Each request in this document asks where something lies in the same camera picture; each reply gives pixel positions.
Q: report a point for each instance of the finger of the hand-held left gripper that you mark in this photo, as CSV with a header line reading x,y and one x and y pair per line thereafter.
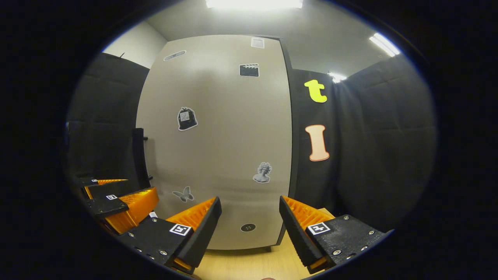
x,y
107,206
109,188

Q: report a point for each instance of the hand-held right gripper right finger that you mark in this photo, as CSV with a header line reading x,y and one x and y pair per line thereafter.
x,y
295,237

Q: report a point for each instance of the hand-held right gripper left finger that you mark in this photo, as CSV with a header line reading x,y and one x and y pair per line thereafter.
x,y
204,233

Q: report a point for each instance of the grey cabinet door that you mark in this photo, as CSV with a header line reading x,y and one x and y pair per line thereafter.
x,y
225,136

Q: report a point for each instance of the black backdrop cloth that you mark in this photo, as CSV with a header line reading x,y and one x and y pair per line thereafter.
x,y
381,155

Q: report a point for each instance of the ceiling light panel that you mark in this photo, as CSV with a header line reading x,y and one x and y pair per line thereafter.
x,y
253,3
337,77
384,44

